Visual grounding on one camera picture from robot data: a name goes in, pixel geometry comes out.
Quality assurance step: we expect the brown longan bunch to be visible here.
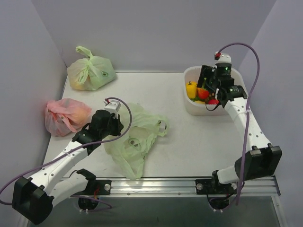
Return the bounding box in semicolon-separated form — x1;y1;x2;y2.
208;93;216;100

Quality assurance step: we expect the yellow bell pepper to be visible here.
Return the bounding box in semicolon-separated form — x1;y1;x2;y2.
186;81;197;99

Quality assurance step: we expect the red tomato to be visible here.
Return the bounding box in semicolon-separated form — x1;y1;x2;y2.
208;99;219;105

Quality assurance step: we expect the light green fruit bag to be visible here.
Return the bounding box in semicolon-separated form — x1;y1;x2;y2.
104;103;169;180

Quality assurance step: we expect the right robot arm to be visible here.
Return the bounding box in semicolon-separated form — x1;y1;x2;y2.
197;63;282;193

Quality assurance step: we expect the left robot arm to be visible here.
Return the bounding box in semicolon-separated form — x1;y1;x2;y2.
12;107;124;225

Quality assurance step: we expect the small yellow fruit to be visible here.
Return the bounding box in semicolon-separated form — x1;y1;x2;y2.
195;100;205;105

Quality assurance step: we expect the pink knotted plastic bag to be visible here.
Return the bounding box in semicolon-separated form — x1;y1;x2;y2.
45;98;92;137

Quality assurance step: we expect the green knotted plastic bag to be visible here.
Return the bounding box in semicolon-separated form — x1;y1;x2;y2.
67;46;117;91

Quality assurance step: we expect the white plastic basket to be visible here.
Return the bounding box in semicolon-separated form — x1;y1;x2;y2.
183;66;248;116

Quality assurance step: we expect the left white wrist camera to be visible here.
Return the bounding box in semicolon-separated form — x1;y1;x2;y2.
104;100;121;119

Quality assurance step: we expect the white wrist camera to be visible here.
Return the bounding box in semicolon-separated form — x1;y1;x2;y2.
214;52;232;64
104;100;121;119

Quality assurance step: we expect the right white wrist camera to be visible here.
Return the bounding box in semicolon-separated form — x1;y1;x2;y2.
214;52;232;64

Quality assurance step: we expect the left black base bracket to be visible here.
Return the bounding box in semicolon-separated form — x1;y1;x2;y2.
86;179;112;196

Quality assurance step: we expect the black base bracket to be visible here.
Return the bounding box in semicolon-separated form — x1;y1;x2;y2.
86;179;112;196
195;170;236;195

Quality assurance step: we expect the aluminium mounting rail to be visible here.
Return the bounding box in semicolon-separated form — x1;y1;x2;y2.
71;177;280;197

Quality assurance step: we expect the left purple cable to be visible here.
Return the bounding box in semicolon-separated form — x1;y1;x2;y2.
0;96;133;210

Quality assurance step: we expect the right black base bracket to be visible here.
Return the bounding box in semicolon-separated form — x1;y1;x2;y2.
195;170;236;195

